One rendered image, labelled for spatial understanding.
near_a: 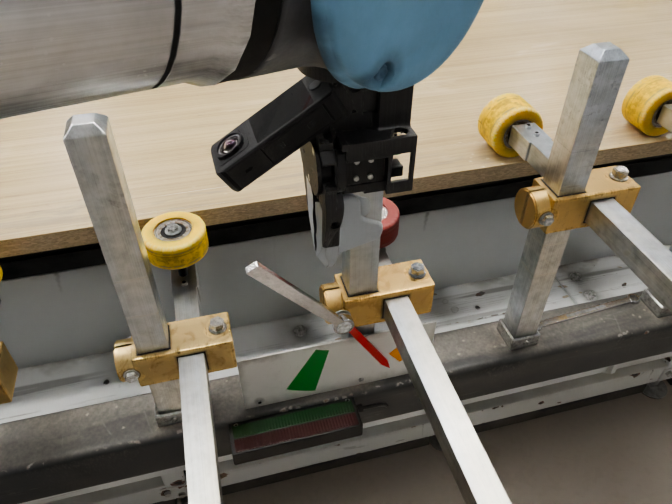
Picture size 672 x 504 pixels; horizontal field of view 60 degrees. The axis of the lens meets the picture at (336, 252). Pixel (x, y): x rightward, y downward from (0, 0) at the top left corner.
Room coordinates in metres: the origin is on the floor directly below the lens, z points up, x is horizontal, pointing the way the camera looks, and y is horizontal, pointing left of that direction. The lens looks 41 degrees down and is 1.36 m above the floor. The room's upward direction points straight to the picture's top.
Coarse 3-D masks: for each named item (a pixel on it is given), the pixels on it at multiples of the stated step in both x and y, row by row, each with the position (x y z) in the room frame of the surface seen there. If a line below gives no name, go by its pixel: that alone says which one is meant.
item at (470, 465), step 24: (384, 264) 0.55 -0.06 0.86; (384, 312) 0.49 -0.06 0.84; (408, 312) 0.47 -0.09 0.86; (408, 336) 0.43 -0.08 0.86; (408, 360) 0.41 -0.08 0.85; (432, 360) 0.40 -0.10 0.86; (432, 384) 0.37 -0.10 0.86; (432, 408) 0.34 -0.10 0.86; (456, 408) 0.34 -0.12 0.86; (456, 432) 0.31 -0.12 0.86; (456, 456) 0.28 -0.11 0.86; (480, 456) 0.28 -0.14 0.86; (456, 480) 0.27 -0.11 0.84; (480, 480) 0.26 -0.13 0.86
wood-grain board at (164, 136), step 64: (512, 0) 1.47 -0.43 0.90; (576, 0) 1.47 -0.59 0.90; (640, 0) 1.47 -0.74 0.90; (448, 64) 1.09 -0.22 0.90; (512, 64) 1.09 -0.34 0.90; (640, 64) 1.09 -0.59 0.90; (0, 128) 0.84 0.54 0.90; (64, 128) 0.84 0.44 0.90; (128, 128) 0.84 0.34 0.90; (192, 128) 0.84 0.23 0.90; (448, 128) 0.84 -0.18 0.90; (0, 192) 0.66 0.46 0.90; (64, 192) 0.66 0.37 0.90; (192, 192) 0.66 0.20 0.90; (256, 192) 0.66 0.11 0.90; (384, 192) 0.68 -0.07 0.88; (0, 256) 0.55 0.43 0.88
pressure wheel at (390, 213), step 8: (384, 200) 0.63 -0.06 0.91; (384, 208) 0.61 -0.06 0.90; (392, 208) 0.61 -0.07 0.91; (384, 216) 0.60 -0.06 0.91; (392, 216) 0.59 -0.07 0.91; (384, 224) 0.58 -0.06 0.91; (392, 224) 0.58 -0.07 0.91; (384, 232) 0.57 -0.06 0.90; (392, 232) 0.58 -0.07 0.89; (384, 240) 0.57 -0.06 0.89; (392, 240) 0.58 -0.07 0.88
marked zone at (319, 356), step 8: (320, 352) 0.47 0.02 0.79; (312, 360) 0.46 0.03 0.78; (320, 360) 0.47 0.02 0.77; (304, 368) 0.46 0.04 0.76; (312, 368) 0.46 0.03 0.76; (320, 368) 0.47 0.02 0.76; (296, 376) 0.46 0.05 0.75; (304, 376) 0.46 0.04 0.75; (312, 376) 0.46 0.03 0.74; (296, 384) 0.46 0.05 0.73; (304, 384) 0.46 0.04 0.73; (312, 384) 0.46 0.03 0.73
